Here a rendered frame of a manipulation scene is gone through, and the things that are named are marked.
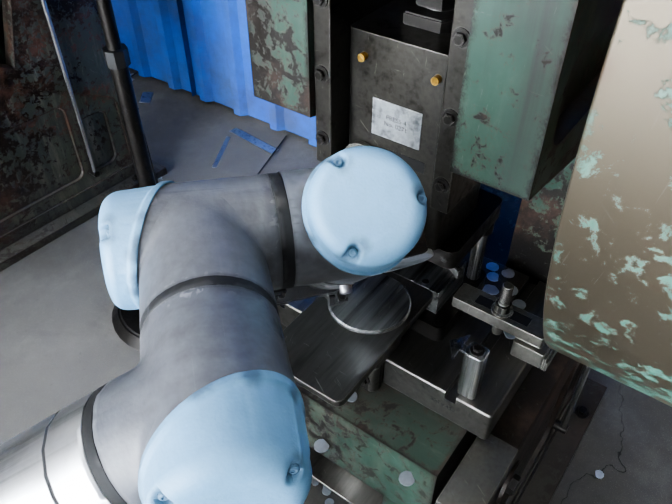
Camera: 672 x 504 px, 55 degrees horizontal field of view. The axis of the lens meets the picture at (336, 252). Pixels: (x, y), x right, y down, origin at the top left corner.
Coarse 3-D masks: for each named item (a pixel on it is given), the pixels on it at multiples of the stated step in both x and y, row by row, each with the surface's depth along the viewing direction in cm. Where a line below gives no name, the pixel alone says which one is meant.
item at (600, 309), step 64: (640, 0) 26; (640, 64) 28; (640, 128) 29; (576, 192) 33; (640, 192) 31; (576, 256) 36; (640, 256) 33; (576, 320) 42; (640, 320) 37; (640, 384) 46
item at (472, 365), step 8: (472, 344) 89; (480, 344) 89; (464, 352) 88; (472, 352) 87; (480, 352) 87; (488, 352) 88; (464, 360) 88; (472, 360) 87; (480, 360) 87; (464, 368) 89; (472, 368) 88; (480, 368) 88; (464, 376) 90; (472, 376) 89; (480, 376) 89; (464, 384) 91; (472, 384) 90; (480, 384) 91; (464, 392) 92; (472, 392) 91
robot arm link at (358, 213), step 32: (352, 160) 37; (384, 160) 38; (288, 192) 39; (320, 192) 37; (352, 192) 37; (384, 192) 37; (416, 192) 38; (320, 224) 37; (352, 224) 37; (384, 224) 37; (416, 224) 38; (320, 256) 39; (352, 256) 37; (384, 256) 37
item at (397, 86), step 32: (352, 32) 76; (384, 32) 75; (416, 32) 75; (448, 32) 75; (352, 64) 79; (384, 64) 76; (416, 64) 73; (352, 96) 82; (384, 96) 79; (416, 96) 76; (352, 128) 85; (384, 128) 81; (416, 128) 78; (416, 160) 81; (448, 224) 88
